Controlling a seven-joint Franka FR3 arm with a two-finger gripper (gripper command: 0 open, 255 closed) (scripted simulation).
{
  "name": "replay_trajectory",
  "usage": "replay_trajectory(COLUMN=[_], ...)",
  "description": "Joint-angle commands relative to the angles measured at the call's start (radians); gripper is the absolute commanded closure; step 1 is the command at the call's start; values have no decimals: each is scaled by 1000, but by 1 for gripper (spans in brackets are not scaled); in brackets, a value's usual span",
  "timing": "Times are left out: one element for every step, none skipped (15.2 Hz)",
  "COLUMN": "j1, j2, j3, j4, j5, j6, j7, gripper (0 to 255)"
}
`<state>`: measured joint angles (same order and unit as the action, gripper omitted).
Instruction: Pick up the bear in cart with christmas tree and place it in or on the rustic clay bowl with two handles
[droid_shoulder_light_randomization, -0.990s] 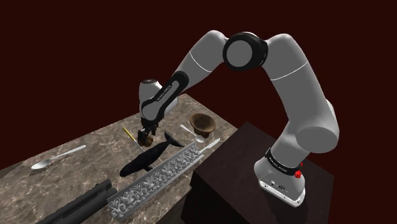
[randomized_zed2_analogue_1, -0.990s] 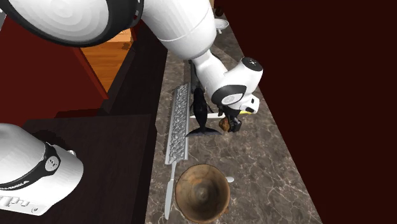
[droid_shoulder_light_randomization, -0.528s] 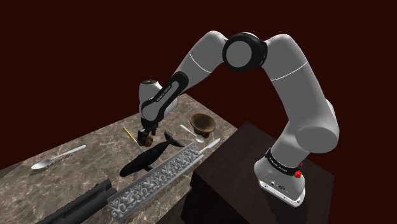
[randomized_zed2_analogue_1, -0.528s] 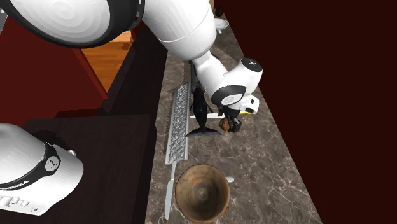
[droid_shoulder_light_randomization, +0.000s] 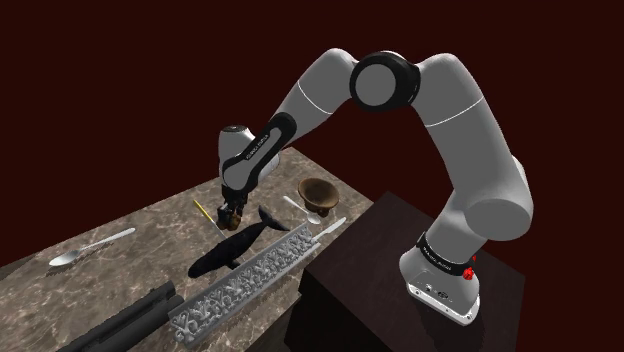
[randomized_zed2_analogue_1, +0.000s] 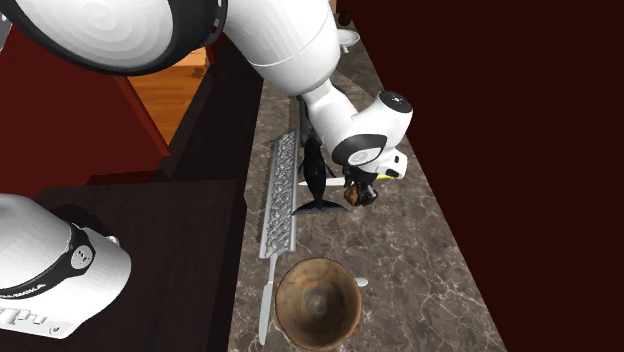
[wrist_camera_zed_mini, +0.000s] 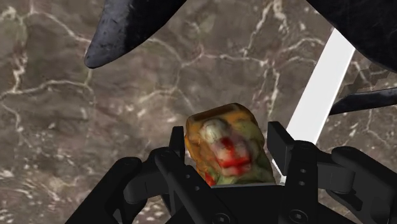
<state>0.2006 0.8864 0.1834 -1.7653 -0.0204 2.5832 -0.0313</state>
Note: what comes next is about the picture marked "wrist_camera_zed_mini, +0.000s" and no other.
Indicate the thin black bar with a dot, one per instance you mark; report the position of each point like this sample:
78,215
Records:
366,100

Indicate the large black rounded object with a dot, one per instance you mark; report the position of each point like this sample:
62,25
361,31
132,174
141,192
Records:
369,28

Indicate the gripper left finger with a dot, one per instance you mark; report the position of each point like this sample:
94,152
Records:
183,186

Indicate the black curved pointed object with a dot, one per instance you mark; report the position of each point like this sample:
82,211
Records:
124,28

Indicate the orange green red box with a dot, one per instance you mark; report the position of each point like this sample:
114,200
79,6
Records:
228,149

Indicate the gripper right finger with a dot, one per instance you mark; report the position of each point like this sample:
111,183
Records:
305,173

